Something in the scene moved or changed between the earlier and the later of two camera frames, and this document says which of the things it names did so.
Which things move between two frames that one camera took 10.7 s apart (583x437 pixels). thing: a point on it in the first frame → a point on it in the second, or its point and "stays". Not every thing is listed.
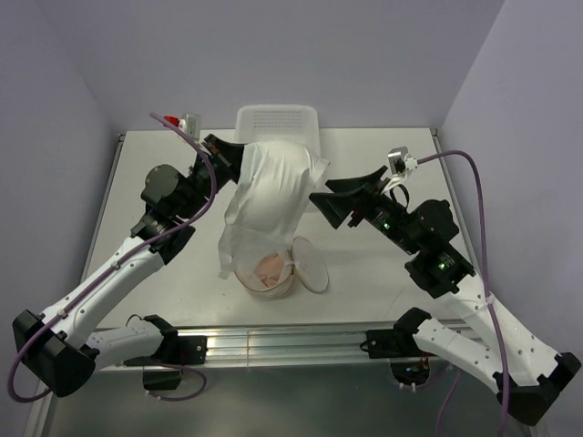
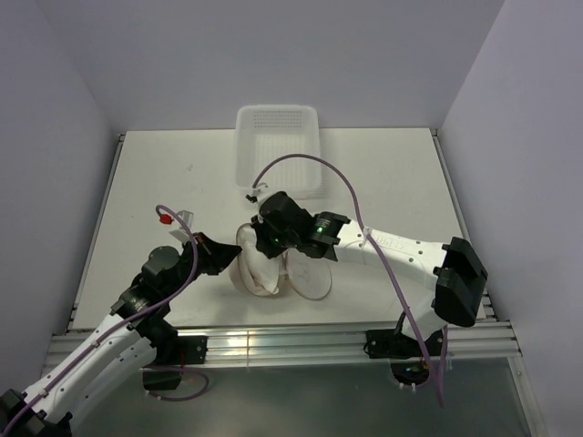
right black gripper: x=336 y=206 → x=260 y=226
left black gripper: x=226 y=157 → x=217 y=255
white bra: x=268 y=201 → x=260 y=272
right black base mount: x=409 y=363 stays
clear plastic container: x=274 y=274 stays
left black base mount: x=171 y=350 stays
